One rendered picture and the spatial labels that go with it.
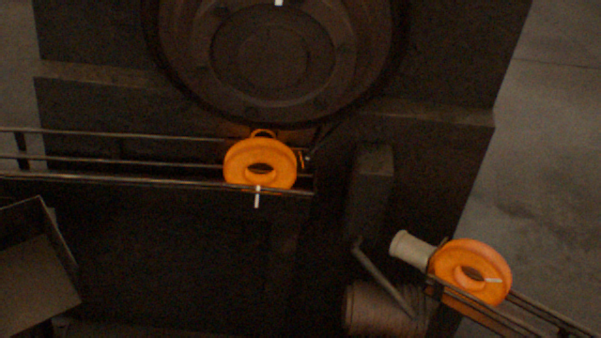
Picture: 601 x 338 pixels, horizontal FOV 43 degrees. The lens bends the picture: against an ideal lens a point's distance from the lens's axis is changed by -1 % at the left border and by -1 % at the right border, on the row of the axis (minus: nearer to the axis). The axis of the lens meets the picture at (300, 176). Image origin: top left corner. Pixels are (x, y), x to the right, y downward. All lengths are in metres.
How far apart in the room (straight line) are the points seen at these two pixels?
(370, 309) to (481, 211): 1.10
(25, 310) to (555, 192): 1.94
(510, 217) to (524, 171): 0.26
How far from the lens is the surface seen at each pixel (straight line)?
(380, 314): 1.70
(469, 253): 1.52
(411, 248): 1.60
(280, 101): 1.35
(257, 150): 1.57
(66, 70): 1.65
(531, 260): 2.64
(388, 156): 1.61
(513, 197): 2.81
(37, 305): 1.59
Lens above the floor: 1.88
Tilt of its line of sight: 45 degrees down
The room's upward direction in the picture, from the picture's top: 9 degrees clockwise
